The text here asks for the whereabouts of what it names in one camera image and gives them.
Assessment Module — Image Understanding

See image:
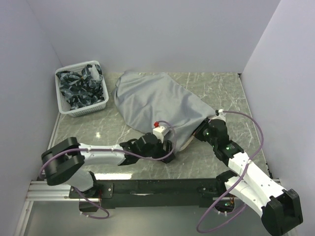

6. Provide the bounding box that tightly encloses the grey pillowcase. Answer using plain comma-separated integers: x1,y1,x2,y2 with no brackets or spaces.
112,72,216,152

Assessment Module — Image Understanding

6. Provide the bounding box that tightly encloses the cream pillow with bear print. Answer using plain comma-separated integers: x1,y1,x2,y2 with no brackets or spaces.
179,135,194,151

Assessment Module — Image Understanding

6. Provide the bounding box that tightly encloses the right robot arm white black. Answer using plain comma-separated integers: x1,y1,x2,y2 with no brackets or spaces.
195,118,303,236

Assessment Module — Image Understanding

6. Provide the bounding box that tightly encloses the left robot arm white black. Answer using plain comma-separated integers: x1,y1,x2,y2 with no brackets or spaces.
39,133,175,198

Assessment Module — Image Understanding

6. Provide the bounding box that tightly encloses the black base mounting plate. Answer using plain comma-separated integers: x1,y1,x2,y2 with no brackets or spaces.
68,177,247,210

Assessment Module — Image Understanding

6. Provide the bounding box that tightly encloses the white plastic basket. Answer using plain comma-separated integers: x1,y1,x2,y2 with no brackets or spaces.
55,60,109,117

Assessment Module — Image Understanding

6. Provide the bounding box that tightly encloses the dark patterned cloth in basket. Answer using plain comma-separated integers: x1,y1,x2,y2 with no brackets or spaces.
56,64,105,110

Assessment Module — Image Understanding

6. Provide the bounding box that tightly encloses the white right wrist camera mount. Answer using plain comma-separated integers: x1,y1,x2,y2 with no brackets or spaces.
214,109,226,122

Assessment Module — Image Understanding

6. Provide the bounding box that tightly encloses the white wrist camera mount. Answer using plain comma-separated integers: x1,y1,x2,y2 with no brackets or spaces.
214,109,226,122
152,121,170,143

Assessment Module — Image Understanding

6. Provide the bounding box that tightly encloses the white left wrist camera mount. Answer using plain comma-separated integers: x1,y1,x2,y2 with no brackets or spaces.
152,121,170,143

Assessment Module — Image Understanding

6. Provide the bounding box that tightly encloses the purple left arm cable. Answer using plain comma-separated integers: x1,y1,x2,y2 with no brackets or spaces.
39,119,177,220

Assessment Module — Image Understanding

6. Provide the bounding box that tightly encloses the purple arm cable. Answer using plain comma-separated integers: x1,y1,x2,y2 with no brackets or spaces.
196,110,266,233
39,119,177,220

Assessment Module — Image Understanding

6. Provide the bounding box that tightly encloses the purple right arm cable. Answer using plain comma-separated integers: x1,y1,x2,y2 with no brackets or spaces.
196,110,266,233

